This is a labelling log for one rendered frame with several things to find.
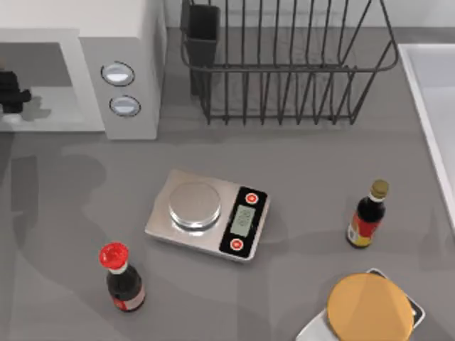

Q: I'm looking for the silver kitchen scale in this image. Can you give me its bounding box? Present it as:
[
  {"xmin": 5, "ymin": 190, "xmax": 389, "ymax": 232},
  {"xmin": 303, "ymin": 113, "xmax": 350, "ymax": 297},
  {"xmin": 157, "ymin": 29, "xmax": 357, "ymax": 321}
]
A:
[{"xmin": 144, "ymin": 168, "xmax": 272, "ymax": 263}]

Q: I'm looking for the grey microwave knob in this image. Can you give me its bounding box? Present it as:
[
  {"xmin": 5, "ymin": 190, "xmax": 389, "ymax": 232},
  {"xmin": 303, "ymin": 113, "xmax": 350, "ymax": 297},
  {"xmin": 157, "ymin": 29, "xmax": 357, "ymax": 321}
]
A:
[
  {"xmin": 100, "ymin": 60, "xmax": 136, "ymax": 87},
  {"xmin": 109, "ymin": 94, "xmax": 141, "ymax": 117}
]

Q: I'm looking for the black cutlery holder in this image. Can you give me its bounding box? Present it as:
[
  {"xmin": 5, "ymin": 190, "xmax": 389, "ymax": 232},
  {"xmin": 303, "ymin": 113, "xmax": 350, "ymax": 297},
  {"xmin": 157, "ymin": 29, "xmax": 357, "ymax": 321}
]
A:
[{"xmin": 180, "ymin": 0, "xmax": 222, "ymax": 97}]

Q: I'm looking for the dark bottle with olive cap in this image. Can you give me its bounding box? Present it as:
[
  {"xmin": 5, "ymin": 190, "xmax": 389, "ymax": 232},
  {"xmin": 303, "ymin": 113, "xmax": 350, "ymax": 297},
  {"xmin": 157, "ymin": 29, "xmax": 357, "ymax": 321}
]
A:
[{"xmin": 346, "ymin": 179, "xmax": 390, "ymax": 249}]

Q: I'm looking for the dark bottle with red cap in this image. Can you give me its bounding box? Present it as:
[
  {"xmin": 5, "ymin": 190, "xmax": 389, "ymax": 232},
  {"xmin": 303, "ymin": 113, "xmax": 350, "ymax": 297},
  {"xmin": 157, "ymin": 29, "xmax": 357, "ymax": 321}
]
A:
[{"xmin": 99, "ymin": 242, "xmax": 146, "ymax": 314}]

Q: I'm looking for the pale microwave oven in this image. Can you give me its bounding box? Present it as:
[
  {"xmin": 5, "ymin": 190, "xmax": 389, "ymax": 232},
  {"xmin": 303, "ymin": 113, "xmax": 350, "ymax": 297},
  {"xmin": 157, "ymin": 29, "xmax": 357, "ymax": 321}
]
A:
[{"xmin": 0, "ymin": 0, "xmax": 166, "ymax": 141}]

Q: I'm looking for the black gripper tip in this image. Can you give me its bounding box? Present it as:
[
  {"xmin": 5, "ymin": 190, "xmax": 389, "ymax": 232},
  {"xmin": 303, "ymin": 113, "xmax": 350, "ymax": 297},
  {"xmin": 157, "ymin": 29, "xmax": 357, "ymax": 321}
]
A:
[{"xmin": 0, "ymin": 70, "xmax": 32, "ymax": 114}]

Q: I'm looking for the dark wire dish rack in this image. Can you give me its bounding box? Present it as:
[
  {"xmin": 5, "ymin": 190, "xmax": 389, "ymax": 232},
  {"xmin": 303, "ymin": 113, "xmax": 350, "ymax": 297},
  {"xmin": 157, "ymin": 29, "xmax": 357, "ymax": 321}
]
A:
[{"xmin": 180, "ymin": 0, "xmax": 398, "ymax": 126}]

